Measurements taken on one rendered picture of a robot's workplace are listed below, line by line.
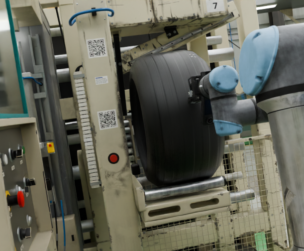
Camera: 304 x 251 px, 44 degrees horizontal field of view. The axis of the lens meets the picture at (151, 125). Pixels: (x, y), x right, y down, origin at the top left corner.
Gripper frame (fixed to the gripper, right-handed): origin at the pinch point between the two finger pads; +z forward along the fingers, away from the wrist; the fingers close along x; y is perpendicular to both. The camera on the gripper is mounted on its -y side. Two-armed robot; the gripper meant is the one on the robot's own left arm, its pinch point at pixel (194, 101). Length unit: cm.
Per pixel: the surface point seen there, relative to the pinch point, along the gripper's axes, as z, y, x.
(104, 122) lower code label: 21.0, -0.9, 32.6
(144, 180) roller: 44, -29, 18
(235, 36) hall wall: 858, 245, -389
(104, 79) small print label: 19.2, 16.3, 30.1
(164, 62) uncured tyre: 10.0, 18.1, 6.3
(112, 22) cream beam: 42, 47, 21
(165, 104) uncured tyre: 1.1, 0.8, 10.5
